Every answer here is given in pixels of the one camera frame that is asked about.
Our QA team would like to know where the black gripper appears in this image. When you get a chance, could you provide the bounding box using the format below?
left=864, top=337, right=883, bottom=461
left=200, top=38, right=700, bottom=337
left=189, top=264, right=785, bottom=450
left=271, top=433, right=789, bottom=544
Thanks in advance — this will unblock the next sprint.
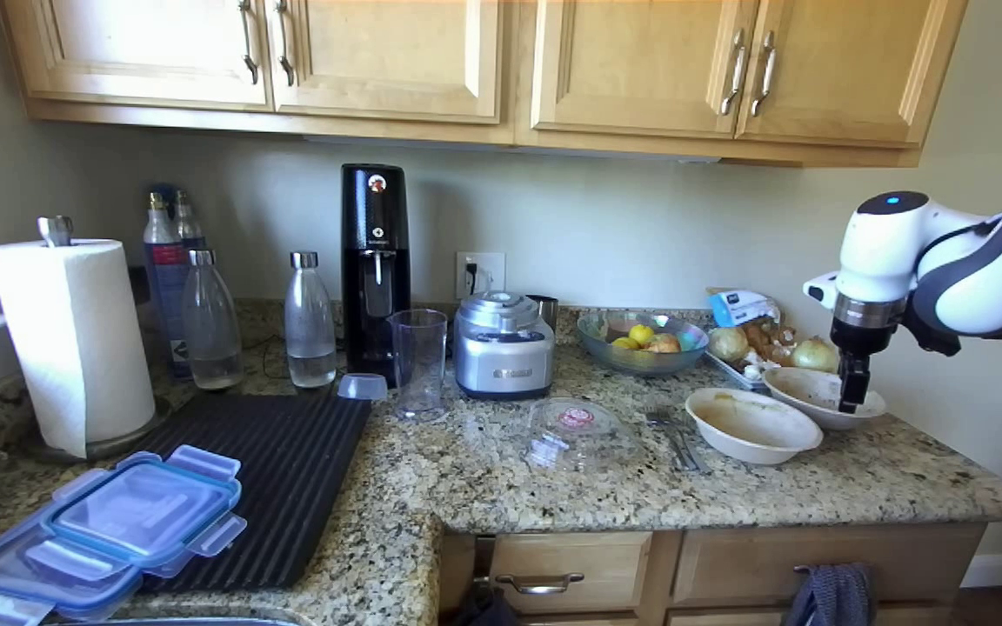
left=830, top=319, right=897, bottom=416

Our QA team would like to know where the glass fruit bowl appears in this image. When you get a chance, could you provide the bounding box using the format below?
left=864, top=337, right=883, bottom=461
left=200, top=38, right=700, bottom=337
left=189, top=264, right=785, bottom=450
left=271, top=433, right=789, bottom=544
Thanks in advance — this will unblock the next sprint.
left=574, top=303, right=712, bottom=383

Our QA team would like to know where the large pale onion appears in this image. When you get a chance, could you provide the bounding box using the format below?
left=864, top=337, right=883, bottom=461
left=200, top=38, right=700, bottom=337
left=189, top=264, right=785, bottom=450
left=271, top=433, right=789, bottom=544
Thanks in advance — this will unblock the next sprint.
left=789, top=333, right=842, bottom=377

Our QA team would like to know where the brown round vegetable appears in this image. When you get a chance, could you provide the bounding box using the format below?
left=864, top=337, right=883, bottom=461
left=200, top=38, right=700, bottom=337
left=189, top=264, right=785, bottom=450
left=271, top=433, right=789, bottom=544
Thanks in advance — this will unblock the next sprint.
left=739, top=318, right=803, bottom=366

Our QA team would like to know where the brown skinned onion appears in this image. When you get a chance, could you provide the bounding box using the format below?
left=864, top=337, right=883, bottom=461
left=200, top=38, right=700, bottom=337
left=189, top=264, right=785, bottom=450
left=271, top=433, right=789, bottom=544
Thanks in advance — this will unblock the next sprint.
left=706, top=328, right=755, bottom=366

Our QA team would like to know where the blue white food package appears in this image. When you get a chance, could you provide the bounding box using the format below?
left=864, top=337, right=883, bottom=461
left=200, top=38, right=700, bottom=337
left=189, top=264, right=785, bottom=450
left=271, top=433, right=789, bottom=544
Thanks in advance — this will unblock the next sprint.
left=706, top=286, right=779, bottom=333

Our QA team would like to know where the grey hanging towel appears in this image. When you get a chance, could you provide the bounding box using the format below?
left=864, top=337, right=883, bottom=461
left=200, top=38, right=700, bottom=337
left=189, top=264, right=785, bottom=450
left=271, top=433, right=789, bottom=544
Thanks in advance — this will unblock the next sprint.
left=779, top=560, right=880, bottom=626

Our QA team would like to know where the wood drawer base cabinet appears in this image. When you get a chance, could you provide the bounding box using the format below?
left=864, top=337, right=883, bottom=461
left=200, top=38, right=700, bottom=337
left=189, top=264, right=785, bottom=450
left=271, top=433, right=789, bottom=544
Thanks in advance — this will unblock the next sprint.
left=436, top=517, right=992, bottom=626

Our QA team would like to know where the clear plastic container pink label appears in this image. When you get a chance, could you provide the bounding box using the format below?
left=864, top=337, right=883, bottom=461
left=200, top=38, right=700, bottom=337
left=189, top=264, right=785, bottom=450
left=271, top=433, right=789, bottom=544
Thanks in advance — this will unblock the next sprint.
left=459, top=393, right=630, bottom=475

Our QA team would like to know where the silver white food chopper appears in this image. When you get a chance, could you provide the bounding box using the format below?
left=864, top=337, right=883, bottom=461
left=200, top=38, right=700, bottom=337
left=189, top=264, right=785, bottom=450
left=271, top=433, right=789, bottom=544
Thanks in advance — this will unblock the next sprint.
left=448, top=286, right=559, bottom=402

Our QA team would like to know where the dark hanging cloth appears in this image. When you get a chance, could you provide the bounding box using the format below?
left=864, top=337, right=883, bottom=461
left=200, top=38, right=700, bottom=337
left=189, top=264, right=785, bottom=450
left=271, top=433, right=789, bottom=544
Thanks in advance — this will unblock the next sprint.
left=441, top=577, right=527, bottom=626

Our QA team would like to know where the clear drinking glass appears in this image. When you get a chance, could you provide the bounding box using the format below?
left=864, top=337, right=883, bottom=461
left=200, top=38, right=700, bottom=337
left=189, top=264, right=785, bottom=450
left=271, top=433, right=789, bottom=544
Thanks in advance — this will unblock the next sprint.
left=387, top=303, right=456, bottom=423

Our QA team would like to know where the small grey plastic cap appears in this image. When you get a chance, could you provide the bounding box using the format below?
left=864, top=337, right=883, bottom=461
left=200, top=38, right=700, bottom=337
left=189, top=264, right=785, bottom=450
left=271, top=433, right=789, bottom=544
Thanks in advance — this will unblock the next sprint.
left=330, top=368, right=397, bottom=407

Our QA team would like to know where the black soda maker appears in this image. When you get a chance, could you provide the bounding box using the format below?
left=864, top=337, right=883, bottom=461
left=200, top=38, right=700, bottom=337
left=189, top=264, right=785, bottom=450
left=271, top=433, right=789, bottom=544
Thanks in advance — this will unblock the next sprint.
left=337, top=159, right=415, bottom=383

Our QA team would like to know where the clear plastic bottle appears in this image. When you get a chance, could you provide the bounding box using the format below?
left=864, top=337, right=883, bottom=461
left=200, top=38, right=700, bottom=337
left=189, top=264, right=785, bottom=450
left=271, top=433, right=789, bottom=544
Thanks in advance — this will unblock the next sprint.
left=179, top=246, right=245, bottom=393
left=283, top=246, right=343, bottom=393

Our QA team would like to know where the black ribbed drying mat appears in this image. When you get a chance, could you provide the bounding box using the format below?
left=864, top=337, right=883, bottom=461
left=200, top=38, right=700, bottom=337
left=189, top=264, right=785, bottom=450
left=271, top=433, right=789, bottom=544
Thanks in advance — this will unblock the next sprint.
left=113, top=388, right=375, bottom=599

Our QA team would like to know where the dark capped bottle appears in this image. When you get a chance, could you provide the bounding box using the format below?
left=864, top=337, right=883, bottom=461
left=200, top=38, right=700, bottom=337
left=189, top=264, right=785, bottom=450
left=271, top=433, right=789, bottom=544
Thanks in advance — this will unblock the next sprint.
left=171, top=187, right=208, bottom=256

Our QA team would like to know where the dark blue bottle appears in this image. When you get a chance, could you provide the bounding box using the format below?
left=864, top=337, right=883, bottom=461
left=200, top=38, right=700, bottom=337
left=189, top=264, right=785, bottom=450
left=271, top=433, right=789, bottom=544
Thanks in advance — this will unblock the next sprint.
left=135, top=181, right=198, bottom=371

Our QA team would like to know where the small blue latch food container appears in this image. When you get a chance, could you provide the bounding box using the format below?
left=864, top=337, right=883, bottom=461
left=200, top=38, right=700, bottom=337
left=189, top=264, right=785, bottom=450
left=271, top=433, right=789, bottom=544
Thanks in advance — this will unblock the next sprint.
left=41, top=442, right=245, bottom=582

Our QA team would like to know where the white paper towel roll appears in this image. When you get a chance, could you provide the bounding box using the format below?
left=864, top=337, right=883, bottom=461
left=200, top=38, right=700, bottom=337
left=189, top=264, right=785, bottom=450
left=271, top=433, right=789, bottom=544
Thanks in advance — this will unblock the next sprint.
left=0, top=237, right=161, bottom=461

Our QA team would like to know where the metal paper towel holder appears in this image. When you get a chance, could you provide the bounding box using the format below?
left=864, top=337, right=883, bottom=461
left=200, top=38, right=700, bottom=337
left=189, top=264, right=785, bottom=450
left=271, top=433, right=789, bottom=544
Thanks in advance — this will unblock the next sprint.
left=31, top=213, right=171, bottom=466

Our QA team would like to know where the large blue latch food container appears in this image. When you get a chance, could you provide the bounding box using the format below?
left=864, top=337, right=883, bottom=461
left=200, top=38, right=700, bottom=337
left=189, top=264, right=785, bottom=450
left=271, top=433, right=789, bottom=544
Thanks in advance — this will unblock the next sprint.
left=0, top=466, right=254, bottom=618

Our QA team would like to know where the silver cabinet door handle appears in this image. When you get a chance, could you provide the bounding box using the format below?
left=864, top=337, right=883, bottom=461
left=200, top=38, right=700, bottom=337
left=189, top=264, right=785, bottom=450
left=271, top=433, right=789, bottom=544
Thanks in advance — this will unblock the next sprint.
left=721, top=24, right=751, bottom=117
left=748, top=29, right=781, bottom=122
left=237, top=0, right=263, bottom=87
left=273, top=0, right=299, bottom=91

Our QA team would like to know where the silver drawer handle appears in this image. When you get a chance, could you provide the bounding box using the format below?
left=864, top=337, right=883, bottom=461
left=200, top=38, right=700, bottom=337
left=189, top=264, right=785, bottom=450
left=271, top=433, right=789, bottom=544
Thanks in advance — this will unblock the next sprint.
left=476, top=568, right=588, bottom=602

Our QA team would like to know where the white wall outlet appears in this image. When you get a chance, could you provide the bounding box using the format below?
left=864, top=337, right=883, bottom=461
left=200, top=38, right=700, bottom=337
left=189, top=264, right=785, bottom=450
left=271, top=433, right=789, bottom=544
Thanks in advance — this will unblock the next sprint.
left=452, top=246, right=508, bottom=310

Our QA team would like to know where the light wood wall cabinet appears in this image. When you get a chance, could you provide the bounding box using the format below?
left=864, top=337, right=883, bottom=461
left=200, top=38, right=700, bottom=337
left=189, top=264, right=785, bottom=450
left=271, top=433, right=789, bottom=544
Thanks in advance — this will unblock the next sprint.
left=0, top=0, right=974, bottom=167

